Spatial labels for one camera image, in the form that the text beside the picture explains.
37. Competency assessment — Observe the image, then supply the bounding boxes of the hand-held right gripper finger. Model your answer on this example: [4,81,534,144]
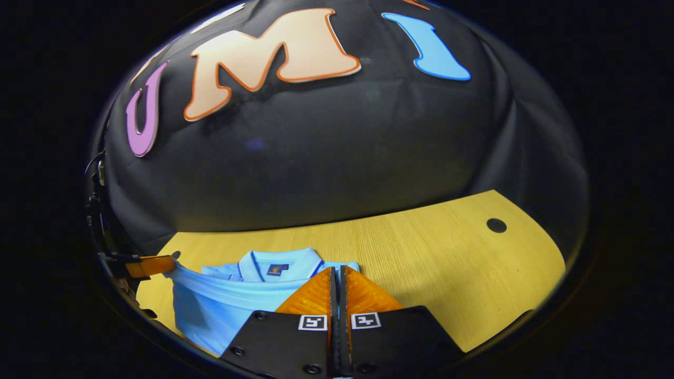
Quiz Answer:
[220,267,340,378]
[340,265,464,377]

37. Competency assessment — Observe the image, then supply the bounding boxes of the light blue polo T-shirt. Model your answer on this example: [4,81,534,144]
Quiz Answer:
[170,247,361,358]

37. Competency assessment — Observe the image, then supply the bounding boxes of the black backdrop cloth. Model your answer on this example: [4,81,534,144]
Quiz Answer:
[87,0,589,264]

